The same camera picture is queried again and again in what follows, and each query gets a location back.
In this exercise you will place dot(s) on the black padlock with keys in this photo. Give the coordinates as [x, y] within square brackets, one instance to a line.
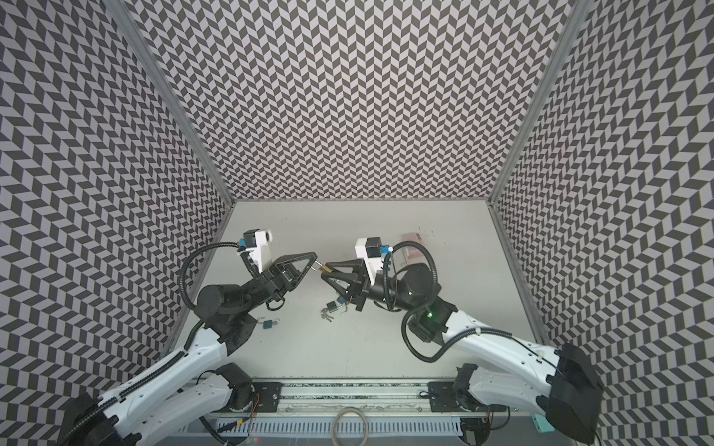
[328, 311]

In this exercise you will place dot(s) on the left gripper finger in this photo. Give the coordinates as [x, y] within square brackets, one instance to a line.
[296, 272]
[308, 257]

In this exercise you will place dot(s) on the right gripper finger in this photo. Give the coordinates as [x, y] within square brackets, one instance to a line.
[345, 284]
[353, 266]

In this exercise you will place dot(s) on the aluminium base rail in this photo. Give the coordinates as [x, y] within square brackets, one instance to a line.
[360, 412]

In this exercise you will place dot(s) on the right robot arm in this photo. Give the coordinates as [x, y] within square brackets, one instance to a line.
[559, 383]

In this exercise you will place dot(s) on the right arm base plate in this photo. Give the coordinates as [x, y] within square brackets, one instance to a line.
[443, 398]

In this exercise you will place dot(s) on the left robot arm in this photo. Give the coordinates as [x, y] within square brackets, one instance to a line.
[197, 378]

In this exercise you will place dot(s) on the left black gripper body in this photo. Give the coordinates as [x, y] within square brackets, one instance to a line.
[274, 285]

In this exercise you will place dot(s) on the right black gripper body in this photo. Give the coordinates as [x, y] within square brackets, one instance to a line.
[360, 288]

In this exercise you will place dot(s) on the blue padlock left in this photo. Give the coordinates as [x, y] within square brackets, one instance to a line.
[268, 324]

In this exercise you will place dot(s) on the right teal box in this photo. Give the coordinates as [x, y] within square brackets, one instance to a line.
[542, 425]

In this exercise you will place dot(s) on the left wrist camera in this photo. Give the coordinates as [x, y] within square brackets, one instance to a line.
[257, 252]

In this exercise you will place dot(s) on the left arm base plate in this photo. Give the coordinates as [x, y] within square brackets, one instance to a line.
[257, 397]

